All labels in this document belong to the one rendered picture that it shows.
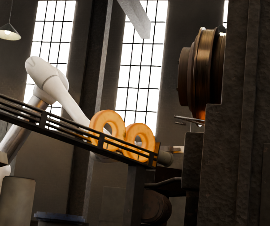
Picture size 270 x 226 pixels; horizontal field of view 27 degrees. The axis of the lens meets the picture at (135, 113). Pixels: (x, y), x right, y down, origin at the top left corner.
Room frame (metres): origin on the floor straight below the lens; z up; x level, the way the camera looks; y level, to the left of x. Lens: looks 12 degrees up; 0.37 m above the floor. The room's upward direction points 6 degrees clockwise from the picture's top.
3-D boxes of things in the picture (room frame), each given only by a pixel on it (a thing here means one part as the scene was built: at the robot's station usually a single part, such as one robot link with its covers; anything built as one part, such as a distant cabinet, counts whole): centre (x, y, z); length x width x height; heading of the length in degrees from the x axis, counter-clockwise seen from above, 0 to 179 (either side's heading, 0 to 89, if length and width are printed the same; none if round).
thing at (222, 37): (2.50, -0.40, 1.11); 0.47 x 0.10 x 0.47; 165
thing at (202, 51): (2.52, -0.32, 1.11); 0.47 x 0.06 x 0.47; 165
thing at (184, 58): (2.54, -0.23, 1.11); 0.28 x 0.06 x 0.28; 165
